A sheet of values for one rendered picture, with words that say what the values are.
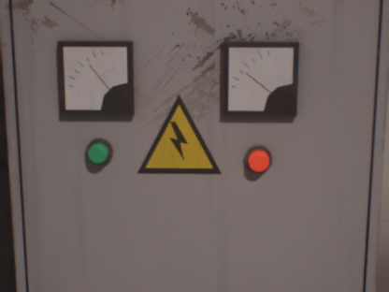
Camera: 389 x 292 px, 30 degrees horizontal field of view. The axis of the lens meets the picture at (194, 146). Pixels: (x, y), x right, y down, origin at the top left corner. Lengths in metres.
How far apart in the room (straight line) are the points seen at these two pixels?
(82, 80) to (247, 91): 0.18
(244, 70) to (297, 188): 0.15
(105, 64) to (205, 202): 0.19
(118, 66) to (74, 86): 0.05
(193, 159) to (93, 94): 0.13
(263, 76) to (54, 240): 0.30
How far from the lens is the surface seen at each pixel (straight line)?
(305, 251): 0.86
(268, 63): 0.79
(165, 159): 0.82
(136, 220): 0.85
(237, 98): 0.80
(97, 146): 0.81
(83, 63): 0.80
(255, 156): 0.81
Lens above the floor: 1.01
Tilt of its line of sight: 14 degrees down
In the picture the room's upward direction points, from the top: straight up
